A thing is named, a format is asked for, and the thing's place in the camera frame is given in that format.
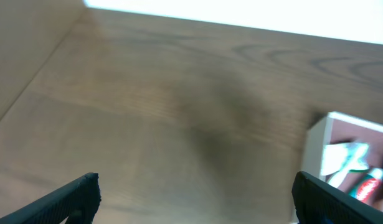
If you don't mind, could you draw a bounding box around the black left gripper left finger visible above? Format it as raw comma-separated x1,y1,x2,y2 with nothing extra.
0,172,102,224

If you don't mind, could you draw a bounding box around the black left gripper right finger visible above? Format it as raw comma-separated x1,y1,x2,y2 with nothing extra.
291,171,383,224

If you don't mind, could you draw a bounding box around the green white soap packet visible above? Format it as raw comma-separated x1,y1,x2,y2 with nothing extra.
320,143,351,176

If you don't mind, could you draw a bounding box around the red green toothpaste tube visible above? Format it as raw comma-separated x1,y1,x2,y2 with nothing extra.
348,168,383,203

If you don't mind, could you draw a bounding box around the green white toothbrush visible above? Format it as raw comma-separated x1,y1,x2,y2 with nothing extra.
328,142,369,188

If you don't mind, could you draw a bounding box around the white box with pink interior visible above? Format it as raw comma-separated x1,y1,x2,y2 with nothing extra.
301,112,383,212

